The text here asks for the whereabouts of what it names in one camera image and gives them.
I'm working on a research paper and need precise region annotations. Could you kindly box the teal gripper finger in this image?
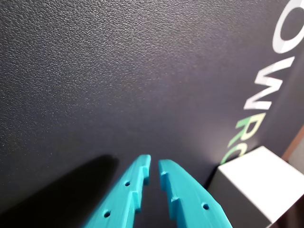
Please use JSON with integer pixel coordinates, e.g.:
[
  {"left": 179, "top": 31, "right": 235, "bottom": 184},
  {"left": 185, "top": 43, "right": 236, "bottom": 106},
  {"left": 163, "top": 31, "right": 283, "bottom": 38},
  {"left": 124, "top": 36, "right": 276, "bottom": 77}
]
[
  {"left": 82, "top": 154, "right": 152, "bottom": 228},
  {"left": 158, "top": 159, "right": 234, "bottom": 228}
]

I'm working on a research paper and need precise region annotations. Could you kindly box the dark mat with WOWRO print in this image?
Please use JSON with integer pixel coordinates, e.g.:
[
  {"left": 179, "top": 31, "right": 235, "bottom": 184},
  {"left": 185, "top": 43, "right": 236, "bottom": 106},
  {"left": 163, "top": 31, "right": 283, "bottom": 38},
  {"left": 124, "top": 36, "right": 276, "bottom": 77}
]
[{"left": 0, "top": 0, "right": 304, "bottom": 228}]

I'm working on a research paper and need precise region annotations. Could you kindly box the white open cardboard box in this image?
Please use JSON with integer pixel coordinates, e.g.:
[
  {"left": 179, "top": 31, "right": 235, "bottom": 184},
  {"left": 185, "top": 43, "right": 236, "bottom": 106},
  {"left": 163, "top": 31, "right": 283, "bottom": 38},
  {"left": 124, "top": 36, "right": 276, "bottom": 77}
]
[{"left": 217, "top": 146, "right": 304, "bottom": 224}]

